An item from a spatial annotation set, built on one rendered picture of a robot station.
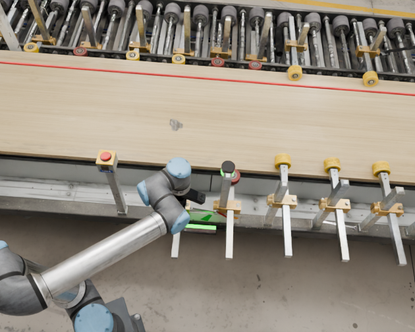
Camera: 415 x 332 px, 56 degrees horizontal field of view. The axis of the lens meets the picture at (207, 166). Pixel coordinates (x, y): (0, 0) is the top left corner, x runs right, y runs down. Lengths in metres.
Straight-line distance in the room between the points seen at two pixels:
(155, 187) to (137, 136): 0.70
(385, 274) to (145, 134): 1.88
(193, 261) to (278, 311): 0.64
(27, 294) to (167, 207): 0.51
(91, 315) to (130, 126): 0.96
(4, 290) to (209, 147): 1.19
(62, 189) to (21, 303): 1.15
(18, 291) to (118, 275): 1.50
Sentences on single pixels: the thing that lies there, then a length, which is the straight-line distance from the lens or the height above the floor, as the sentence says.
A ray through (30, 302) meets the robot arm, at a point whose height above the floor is 1.42.
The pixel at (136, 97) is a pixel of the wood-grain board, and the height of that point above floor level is 0.90.
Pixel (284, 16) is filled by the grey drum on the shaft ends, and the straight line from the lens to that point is 2.94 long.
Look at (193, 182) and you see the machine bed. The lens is 2.13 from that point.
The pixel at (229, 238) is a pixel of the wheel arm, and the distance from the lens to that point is 1.84.
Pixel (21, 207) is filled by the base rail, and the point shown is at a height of 0.70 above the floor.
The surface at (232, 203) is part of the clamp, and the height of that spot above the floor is 0.87.
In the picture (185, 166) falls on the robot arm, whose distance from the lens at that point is 1.46.
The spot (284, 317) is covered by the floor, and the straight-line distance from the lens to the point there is 2.68.
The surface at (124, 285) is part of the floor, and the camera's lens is 2.69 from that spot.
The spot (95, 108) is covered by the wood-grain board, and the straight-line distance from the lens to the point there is 2.24.
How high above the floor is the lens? 2.57
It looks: 58 degrees down
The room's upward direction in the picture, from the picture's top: 5 degrees clockwise
